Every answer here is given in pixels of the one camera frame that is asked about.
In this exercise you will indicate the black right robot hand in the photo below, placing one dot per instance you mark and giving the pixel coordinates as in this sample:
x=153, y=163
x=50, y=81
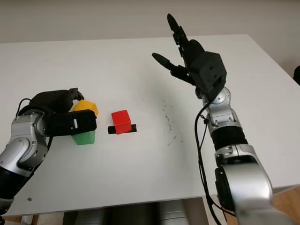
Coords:
x=193, y=54

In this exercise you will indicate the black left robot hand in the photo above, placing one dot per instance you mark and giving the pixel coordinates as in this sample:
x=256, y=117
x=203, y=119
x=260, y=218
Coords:
x=51, y=99

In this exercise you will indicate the yellow wooden cube block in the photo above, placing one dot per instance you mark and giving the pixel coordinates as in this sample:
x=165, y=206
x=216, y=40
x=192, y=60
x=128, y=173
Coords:
x=85, y=106

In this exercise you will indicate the green wooden cube block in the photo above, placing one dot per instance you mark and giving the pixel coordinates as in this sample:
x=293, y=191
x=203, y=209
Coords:
x=84, y=139

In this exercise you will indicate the red wooden cube block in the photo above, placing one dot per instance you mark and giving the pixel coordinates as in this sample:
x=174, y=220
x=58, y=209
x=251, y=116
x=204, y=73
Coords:
x=121, y=120

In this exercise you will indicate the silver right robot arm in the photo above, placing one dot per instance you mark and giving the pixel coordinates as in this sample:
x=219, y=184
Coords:
x=243, y=178

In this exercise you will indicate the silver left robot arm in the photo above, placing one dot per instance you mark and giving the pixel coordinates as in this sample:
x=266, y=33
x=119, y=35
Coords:
x=21, y=145

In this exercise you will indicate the black tape strip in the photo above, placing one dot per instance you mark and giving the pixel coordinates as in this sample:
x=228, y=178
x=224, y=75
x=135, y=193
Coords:
x=134, y=129

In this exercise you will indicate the black rounded background object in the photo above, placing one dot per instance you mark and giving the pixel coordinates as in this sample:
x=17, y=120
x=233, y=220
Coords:
x=297, y=76

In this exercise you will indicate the silver left robot thigh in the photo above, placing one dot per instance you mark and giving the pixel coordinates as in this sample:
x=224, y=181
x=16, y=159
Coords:
x=91, y=216

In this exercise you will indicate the silver robot thigh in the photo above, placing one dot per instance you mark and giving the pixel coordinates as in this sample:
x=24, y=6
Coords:
x=91, y=216
x=173, y=214

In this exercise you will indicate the silver right robot thigh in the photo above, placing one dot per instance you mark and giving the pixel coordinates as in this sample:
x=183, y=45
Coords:
x=173, y=214

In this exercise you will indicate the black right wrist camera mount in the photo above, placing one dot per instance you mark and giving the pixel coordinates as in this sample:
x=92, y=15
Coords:
x=209, y=72

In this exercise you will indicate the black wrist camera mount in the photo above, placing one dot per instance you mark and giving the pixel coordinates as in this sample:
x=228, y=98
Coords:
x=70, y=123
x=209, y=72

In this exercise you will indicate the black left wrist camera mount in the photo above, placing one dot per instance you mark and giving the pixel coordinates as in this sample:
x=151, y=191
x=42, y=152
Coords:
x=70, y=123

